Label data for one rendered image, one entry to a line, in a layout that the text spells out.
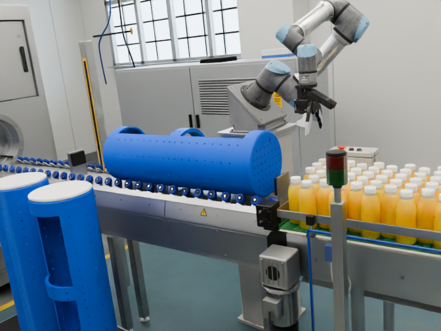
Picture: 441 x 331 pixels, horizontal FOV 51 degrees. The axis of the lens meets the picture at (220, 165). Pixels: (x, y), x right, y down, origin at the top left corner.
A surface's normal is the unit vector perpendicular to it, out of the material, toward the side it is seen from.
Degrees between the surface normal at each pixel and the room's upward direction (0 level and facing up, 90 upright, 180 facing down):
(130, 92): 90
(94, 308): 90
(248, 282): 90
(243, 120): 90
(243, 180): 104
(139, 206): 70
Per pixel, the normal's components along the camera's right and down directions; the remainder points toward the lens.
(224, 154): -0.54, -0.22
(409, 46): -0.64, 0.25
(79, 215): 0.70, 0.11
